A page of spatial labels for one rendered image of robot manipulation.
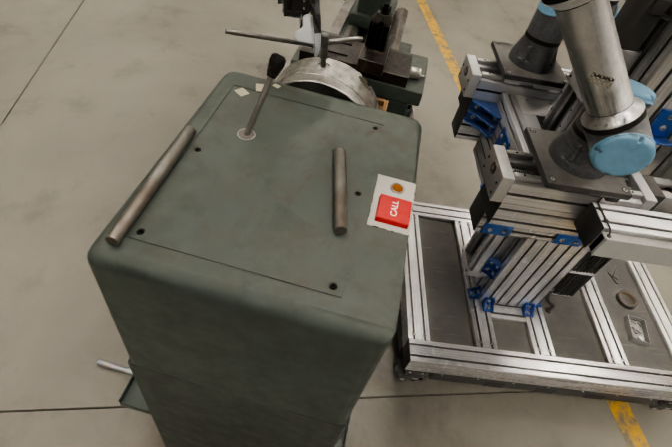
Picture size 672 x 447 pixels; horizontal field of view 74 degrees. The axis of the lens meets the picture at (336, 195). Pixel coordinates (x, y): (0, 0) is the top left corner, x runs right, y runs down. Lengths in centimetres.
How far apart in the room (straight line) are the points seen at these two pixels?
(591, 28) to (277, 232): 66
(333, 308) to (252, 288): 12
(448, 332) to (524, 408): 48
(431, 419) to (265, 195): 144
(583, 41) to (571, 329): 153
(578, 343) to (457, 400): 57
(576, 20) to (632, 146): 28
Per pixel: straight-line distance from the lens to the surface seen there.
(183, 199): 79
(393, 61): 184
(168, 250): 73
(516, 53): 165
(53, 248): 243
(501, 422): 216
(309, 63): 120
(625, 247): 135
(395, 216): 79
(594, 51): 98
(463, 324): 202
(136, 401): 140
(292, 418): 106
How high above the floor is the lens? 184
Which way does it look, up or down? 46 degrees down
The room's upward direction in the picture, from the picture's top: 13 degrees clockwise
